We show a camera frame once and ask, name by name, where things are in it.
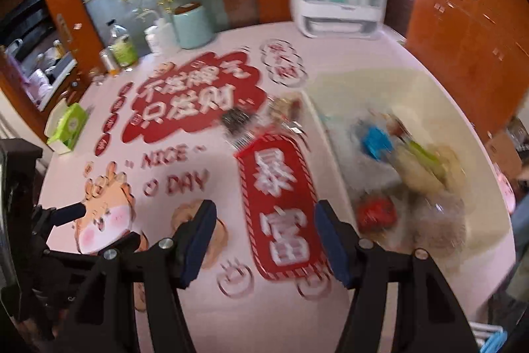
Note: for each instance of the clear bag of beige crackers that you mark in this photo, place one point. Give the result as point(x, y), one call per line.
point(438, 222)

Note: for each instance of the blue snack packet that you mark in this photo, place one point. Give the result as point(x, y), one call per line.
point(377, 140)

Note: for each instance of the green yellow snack packet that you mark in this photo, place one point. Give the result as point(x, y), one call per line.
point(421, 167)

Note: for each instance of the white pump bottle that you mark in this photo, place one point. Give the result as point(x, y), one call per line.
point(161, 36)

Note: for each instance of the green tissue box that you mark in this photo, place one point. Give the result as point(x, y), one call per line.
point(68, 125)

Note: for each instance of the clear bottle with green label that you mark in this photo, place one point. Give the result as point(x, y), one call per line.
point(124, 49)

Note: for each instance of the mint green canister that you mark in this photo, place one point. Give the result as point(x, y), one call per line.
point(193, 26)

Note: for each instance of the white plastic bin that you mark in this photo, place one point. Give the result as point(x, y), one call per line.
point(351, 105)

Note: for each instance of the clear snack packet with barcode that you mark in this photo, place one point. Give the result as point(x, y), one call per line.
point(241, 121)

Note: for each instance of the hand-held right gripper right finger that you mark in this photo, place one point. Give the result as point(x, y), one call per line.
point(330, 245)

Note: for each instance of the small amber bottle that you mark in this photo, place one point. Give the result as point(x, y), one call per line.
point(109, 61)

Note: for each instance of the cardboard box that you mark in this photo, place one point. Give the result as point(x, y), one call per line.
point(502, 150)

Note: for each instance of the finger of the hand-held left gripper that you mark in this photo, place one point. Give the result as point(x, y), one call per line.
point(70, 213)
point(70, 260)

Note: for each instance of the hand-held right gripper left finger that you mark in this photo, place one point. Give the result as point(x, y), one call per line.
point(199, 249)

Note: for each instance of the orange wooden cabinet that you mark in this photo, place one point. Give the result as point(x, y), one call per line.
point(463, 38)

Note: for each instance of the pink plastic item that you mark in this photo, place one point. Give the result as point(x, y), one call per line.
point(506, 191)

